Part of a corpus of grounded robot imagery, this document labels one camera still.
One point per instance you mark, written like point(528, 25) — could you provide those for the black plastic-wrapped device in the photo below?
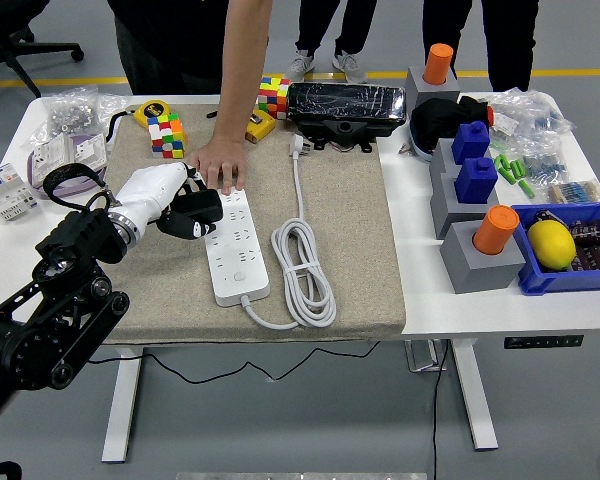
point(345, 102)

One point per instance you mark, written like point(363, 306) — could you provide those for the grey-brown fabric mat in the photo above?
point(355, 225)

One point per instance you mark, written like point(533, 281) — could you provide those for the white circuit breaker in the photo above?
point(5, 187)

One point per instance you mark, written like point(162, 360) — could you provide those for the black office chair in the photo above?
point(40, 49)

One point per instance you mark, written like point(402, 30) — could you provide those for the person's left hand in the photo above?
point(225, 160)

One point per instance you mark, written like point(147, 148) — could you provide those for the clear bag of resistors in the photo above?
point(577, 192)

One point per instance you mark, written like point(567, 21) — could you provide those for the black table control panel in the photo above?
point(542, 342)

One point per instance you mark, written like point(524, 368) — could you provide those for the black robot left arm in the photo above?
point(80, 242)

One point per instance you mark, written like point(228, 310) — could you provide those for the large white socket panel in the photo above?
point(50, 155)

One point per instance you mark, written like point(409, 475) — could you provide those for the black power adapter plug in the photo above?
point(202, 205)

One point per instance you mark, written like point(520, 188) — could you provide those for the person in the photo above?
point(175, 40)
point(510, 40)
point(350, 30)

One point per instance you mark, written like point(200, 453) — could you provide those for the colourful puzzle cube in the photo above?
point(275, 99)
point(167, 137)

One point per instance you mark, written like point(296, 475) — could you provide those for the dark brown capacitor pile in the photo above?
point(597, 245)

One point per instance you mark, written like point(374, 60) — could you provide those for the purple tray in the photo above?
point(72, 189)

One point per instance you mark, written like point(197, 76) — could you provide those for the clear bag of blue parts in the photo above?
point(545, 165)
point(540, 117)

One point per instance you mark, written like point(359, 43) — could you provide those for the white blue-rimmed object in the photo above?
point(424, 152)

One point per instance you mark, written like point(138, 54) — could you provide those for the clear bag of screws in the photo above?
point(70, 112)

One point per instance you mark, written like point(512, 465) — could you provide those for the small black silver tool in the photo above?
point(546, 216)

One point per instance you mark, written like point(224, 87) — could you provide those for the black cloth bundle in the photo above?
point(437, 120)

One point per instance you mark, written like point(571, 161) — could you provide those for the small clear plastic bag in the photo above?
point(111, 104)

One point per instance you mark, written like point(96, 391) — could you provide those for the blue square peg block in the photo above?
point(471, 145)
point(476, 182)

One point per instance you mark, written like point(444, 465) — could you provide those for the white power strip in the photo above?
point(240, 270)

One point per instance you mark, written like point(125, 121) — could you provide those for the small white socket panel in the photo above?
point(90, 150)

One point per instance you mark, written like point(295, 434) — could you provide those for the grey block with hole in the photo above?
point(432, 92)
point(440, 162)
point(480, 272)
point(447, 212)

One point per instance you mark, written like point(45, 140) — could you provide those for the white table leg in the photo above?
point(475, 400)
point(122, 435)

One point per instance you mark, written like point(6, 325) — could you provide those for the round yellow tape measure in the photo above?
point(152, 111)

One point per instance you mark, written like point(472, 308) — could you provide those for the blue plastic bin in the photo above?
point(565, 281)

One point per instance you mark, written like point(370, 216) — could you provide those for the person's left forearm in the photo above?
point(240, 65)

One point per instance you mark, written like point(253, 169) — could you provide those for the grey under-table bracket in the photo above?
point(422, 357)

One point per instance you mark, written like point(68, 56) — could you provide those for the small green cylinder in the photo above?
point(527, 189)
point(520, 169)
point(498, 163)
point(507, 175)
point(504, 160)
point(513, 169)

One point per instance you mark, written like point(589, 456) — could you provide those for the orange cylinder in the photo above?
point(495, 230)
point(439, 62)

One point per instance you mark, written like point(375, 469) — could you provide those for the small metal piece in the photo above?
point(405, 150)

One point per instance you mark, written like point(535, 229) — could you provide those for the yellow lemon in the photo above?
point(551, 245)

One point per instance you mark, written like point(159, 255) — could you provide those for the square yellow tape measure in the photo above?
point(262, 127)

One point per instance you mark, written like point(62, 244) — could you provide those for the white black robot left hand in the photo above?
point(150, 192)

